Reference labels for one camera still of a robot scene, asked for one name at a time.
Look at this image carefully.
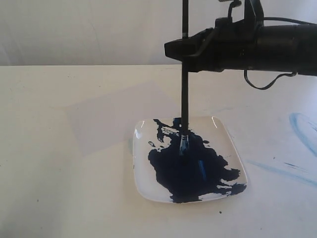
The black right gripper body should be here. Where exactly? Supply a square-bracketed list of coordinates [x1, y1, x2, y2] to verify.
[198, 0, 259, 72]

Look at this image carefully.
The black paintbrush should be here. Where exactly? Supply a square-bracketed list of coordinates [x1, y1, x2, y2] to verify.
[179, 0, 189, 158]

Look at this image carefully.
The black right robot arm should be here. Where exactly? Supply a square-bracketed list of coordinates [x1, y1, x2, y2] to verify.
[164, 0, 317, 76]

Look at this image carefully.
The white paper sheet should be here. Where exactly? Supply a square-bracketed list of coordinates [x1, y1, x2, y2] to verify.
[66, 82, 180, 156]

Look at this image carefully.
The white square plate blue paint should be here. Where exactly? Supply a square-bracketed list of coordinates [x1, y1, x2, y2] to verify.
[133, 116, 248, 203]

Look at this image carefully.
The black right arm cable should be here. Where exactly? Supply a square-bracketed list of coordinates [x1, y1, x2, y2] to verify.
[226, 4, 317, 90]

